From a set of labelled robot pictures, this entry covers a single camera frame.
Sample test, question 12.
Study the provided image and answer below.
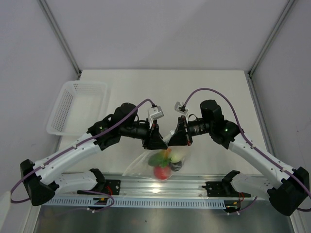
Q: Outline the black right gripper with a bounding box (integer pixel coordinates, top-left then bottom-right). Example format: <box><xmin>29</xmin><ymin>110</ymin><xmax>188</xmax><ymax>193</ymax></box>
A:
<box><xmin>167</xmin><ymin>115</ymin><xmax>213</xmax><ymax>147</ymax></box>

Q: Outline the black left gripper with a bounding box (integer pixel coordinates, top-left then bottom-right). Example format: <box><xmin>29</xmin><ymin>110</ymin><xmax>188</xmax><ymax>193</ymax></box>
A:
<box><xmin>120</xmin><ymin>117</ymin><xmax>168</xmax><ymax>150</ymax></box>

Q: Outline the orange green toy mango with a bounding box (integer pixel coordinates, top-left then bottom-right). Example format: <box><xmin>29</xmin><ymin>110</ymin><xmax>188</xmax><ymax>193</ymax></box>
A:
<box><xmin>148</xmin><ymin>150</ymin><xmax>171</xmax><ymax>167</ymax></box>

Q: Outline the white toy radish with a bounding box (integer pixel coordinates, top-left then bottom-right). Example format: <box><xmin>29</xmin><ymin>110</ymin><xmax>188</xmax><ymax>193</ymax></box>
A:
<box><xmin>167</xmin><ymin>150</ymin><xmax>187</xmax><ymax>167</ymax></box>

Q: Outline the clear zip top bag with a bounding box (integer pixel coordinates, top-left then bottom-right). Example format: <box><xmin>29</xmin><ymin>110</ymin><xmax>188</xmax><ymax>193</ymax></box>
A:
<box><xmin>123</xmin><ymin>146</ymin><xmax>191</xmax><ymax>181</ymax></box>

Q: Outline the dark brown toy mushroom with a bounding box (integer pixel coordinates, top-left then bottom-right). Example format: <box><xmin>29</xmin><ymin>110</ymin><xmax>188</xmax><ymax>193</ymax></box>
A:
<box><xmin>169</xmin><ymin>161</ymin><xmax>183</xmax><ymax>172</ymax></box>

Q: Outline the red toy tomato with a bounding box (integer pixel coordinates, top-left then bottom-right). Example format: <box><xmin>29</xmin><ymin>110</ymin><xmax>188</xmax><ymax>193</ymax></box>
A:
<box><xmin>153</xmin><ymin>166</ymin><xmax>171</xmax><ymax>180</ymax></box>

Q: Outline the white perforated plastic basket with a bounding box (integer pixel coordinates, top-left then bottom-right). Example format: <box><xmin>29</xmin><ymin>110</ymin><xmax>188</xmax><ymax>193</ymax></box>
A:
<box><xmin>46</xmin><ymin>81</ymin><xmax>110</xmax><ymax>136</ymax></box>

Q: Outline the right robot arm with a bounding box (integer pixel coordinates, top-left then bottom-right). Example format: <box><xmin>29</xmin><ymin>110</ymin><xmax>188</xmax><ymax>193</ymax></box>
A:
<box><xmin>168</xmin><ymin>100</ymin><xmax>310</xmax><ymax>216</ymax></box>

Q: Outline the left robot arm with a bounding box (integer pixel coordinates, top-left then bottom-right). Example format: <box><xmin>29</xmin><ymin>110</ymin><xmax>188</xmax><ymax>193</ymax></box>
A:
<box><xmin>20</xmin><ymin>103</ymin><xmax>167</xmax><ymax>206</ymax></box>

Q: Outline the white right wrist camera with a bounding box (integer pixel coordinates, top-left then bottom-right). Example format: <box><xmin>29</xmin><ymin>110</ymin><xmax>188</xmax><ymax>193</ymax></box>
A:
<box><xmin>174</xmin><ymin>102</ymin><xmax>189</xmax><ymax>122</ymax></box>

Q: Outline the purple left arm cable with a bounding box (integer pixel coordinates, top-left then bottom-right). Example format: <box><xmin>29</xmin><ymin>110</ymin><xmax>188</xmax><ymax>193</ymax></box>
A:
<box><xmin>10</xmin><ymin>98</ymin><xmax>156</xmax><ymax>216</ymax></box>

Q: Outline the aluminium mounting rail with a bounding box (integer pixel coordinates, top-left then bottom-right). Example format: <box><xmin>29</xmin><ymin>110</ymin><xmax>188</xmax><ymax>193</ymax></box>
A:
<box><xmin>32</xmin><ymin>173</ymin><xmax>297</xmax><ymax>200</ymax></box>

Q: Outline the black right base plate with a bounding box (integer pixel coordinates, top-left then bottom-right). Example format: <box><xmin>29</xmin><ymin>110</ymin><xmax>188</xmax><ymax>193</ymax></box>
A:
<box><xmin>202</xmin><ymin>181</ymin><xmax>251</xmax><ymax>198</ymax></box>

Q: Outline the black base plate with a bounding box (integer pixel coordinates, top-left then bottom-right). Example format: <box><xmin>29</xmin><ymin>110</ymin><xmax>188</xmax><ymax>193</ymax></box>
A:
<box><xmin>90</xmin><ymin>179</ymin><xmax>121</xmax><ymax>196</ymax></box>
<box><xmin>202</xmin><ymin>181</ymin><xmax>251</xmax><ymax>198</ymax></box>

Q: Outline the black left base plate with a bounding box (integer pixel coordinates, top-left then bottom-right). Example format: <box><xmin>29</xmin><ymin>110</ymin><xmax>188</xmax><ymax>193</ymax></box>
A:
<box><xmin>90</xmin><ymin>179</ymin><xmax>121</xmax><ymax>196</ymax></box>

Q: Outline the white slotted cable duct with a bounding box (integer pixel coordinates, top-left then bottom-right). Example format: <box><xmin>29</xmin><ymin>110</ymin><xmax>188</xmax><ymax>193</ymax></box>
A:
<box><xmin>45</xmin><ymin>196</ymin><xmax>226</xmax><ymax>209</ymax></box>

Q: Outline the right aluminium frame post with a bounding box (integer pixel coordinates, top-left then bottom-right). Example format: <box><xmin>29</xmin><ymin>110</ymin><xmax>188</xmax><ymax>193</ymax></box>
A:
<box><xmin>248</xmin><ymin>0</ymin><xmax>298</xmax><ymax>78</ymax></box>

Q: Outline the aluminium frame post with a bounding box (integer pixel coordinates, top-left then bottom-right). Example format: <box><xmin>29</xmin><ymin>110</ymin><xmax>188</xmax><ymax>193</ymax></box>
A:
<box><xmin>248</xmin><ymin>0</ymin><xmax>298</xmax><ymax>78</ymax></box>
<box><xmin>37</xmin><ymin>0</ymin><xmax>82</xmax><ymax>80</ymax></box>

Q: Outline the left aluminium frame post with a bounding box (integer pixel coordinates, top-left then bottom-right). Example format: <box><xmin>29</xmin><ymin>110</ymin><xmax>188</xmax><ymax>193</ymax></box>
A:
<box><xmin>37</xmin><ymin>0</ymin><xmax>82</xmax><ymax>80</ymax></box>

